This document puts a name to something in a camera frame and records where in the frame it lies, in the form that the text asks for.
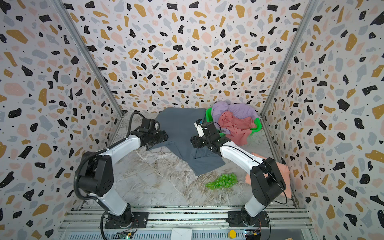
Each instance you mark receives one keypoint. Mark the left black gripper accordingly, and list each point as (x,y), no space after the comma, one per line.
(161,136)

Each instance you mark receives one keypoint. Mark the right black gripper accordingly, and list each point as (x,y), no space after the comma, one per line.
(197,141)

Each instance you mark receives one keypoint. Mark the grey t-shirt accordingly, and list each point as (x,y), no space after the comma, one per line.
(178,123)

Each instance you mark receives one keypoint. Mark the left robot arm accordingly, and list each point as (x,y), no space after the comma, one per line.
(94,178)

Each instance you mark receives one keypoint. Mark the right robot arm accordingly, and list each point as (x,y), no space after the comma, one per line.
(266,179)

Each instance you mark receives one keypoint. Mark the green plastic basket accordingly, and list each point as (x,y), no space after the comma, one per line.
(234,122)

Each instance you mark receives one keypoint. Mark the dark pink t-shirt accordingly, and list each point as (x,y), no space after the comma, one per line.
(239,129)

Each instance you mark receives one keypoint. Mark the lilac t-shirt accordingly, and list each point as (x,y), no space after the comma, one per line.
(239,111)

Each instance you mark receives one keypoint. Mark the green toy grapes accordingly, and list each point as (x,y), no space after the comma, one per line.
(224,181)

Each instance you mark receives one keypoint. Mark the yellow round cap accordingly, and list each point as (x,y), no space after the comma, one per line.
(232,234)

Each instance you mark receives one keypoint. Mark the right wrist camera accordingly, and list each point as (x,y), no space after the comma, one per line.
(198,125)

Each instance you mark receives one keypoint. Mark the white box on rail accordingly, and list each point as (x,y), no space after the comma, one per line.
(181,234)

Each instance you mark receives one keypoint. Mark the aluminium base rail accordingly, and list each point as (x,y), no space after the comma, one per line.
(210,223)

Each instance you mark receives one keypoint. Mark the left corner aluminium post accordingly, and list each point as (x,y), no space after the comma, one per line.
(65,16)

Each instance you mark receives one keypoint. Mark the corner aluminium post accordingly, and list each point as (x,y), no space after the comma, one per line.
(65,16)
(290,54)

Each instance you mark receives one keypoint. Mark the right corner aluminium post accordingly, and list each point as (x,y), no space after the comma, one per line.
(290,54)

